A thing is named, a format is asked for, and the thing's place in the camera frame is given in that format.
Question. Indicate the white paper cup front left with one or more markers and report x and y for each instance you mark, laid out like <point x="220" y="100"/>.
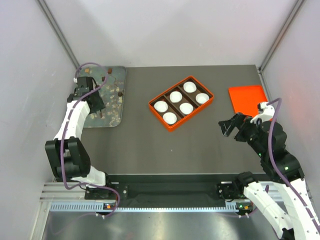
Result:
<point x="161" y="106"/>

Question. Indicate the white paper cup middle left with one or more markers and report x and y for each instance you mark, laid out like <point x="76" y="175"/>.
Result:
<point x="175" y="96"/>

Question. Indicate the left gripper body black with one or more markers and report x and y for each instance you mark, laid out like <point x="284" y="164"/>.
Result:
<point x="99" y="104"/>

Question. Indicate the white paper cup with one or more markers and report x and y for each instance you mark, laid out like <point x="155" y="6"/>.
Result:
<point x="186" y="108"/>
<point x="170" y="118"/>
<point x="202" y="98"/>
<point x="175" y="96"/>
<point x="189" y="87"/>
<point x="161" y="106"/>

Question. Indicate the white paper cup middle right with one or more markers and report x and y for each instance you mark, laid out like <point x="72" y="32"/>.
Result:
<point x="186" y="108"/>

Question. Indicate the white paper cup back left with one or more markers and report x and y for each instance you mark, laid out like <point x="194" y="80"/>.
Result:
<point x="189" y="87"/>

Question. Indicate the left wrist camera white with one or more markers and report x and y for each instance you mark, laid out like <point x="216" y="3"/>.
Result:
<point x="84" y="85"/>

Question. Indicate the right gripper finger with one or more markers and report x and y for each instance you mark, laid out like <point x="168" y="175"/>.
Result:
<point x="228" y="127"/>
<point x="237" y="118"/>

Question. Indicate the orange box lid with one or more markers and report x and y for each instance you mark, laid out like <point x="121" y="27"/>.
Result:
<point x="245" y="100"/>

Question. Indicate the orange chocolate box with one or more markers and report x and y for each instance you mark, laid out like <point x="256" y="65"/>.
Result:
<point x="186" y="98"/>

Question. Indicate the white paper cup front right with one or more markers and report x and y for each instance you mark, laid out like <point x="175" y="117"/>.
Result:
<point x="170" y="118"/>

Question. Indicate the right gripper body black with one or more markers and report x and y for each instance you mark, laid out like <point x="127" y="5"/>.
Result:
<point x="248" y="131"/>

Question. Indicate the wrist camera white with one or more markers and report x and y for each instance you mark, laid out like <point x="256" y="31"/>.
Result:
<point x="265" y="113"/>
<point x="84" y="85"/>

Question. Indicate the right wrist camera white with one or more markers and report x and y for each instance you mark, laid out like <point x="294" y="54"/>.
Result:
<point x="265" y="113"/>

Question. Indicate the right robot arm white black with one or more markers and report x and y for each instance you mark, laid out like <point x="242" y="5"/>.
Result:
<point x="268" y="140"/>

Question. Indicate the white paper cup back right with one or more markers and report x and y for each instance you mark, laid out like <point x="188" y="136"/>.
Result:
<point x="202" y="98"/>

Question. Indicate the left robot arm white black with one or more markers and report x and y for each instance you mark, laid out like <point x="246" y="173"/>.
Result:
<point x="66" y="154"/>

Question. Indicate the black mounting base rail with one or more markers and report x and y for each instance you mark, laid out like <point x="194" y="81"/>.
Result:
<point x="173" y="193"/>

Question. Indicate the floral blue tray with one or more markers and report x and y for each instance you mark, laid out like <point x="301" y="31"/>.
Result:
<point x="115" y="83"/>

